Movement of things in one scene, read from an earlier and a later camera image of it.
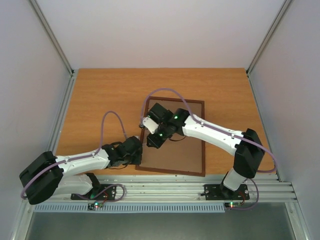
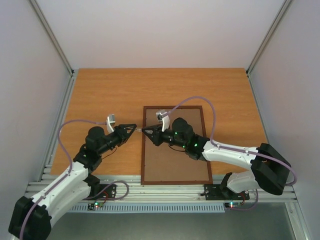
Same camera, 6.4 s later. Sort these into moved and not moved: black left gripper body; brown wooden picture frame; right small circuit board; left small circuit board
Moved: brown wooden picture frame; black left gripper body
Not moved: right small circuit board; left small circuit board
